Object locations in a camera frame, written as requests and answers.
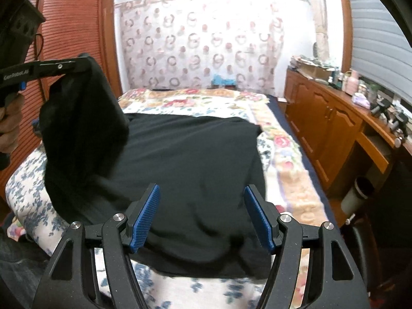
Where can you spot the wooden cabinet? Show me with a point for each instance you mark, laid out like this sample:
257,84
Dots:
325,125

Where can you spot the blue box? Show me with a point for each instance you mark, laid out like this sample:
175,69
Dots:
223,81

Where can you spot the person's left hand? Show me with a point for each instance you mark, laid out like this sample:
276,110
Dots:
11,125

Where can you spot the black tripod clamps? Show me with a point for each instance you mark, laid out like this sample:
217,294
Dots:
388,114

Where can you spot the pink bottle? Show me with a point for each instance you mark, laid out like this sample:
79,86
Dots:
351,82

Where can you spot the grey oval fan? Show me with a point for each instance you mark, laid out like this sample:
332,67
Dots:
316,51

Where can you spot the circle-patterned curtain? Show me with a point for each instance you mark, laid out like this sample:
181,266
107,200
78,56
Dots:
199,38

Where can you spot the grey window blind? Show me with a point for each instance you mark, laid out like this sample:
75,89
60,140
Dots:
376,32

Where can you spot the black printed t-shirt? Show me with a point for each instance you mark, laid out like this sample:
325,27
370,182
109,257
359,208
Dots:
193,167

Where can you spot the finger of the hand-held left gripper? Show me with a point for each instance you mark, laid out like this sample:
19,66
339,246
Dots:
59,67

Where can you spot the louvred wooden wardrobe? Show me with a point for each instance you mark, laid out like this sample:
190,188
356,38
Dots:
74,22

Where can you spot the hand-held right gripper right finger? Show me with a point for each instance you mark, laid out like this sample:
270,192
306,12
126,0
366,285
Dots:
260,222

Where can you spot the cardboard box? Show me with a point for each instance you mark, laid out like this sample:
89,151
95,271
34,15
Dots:
315,70

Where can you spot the black chair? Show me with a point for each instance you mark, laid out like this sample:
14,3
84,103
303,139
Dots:
386,231

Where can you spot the floral bedspread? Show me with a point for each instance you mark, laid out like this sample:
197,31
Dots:
199,101

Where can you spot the white cylindrical bin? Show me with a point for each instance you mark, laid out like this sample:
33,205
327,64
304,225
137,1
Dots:
355,198

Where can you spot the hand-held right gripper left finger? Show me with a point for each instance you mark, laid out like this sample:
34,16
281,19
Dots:
146,219

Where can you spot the tied lace curtain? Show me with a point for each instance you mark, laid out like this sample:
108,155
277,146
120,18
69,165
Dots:
320,16

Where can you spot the purple pouch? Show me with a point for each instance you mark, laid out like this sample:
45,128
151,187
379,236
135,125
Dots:
361,99

